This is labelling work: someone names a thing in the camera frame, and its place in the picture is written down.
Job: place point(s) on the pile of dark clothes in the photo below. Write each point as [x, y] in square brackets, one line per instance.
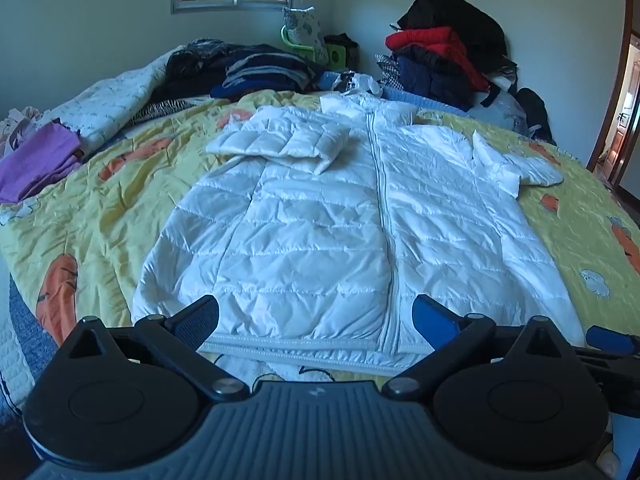
[195, 65]

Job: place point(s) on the black and green bag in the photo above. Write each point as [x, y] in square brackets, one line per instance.
[342, 50]

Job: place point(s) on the green plastic frame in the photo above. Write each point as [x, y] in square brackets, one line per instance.
[320, 52]

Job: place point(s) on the patterned cushion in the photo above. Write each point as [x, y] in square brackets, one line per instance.
[302, 25]

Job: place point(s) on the navy striped sweater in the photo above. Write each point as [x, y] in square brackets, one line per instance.
[265, 72]

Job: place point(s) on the black jacket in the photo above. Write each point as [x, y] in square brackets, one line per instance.
[450, 10]

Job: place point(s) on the light blue blanket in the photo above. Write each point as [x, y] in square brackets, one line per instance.
[425, 100]

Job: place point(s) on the wooden door frame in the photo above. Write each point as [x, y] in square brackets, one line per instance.
[612, 85]

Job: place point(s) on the zebra striped cloth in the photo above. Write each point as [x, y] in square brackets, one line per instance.
[160, 109]

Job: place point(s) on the clear plastic bag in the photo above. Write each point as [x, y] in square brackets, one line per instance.
[360, 82]

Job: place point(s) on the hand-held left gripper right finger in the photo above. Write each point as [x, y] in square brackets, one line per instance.
[434, 321]

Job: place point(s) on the yellow carrot-print quilt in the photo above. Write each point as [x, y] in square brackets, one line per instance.
[125, 200]

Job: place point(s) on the grey blue pillow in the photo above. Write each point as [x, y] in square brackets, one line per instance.
[500, 110]

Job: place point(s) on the red jacket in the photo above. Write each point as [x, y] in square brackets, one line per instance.
[430, 40]

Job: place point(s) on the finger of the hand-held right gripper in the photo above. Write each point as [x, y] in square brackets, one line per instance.
[612, 338]

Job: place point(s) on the black backpack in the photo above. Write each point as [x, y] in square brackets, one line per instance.
[535, 110]

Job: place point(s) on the purple cloth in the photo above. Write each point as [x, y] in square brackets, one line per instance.
[35, 160]

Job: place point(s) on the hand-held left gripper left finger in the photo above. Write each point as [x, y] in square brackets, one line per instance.
[199, 321]

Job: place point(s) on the white puffer jacket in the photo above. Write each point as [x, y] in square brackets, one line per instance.
[300, 235]

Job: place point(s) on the white floral quilt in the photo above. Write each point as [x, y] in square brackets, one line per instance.
[100, 105]

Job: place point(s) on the checkered cloth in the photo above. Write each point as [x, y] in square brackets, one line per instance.
[387, 70]

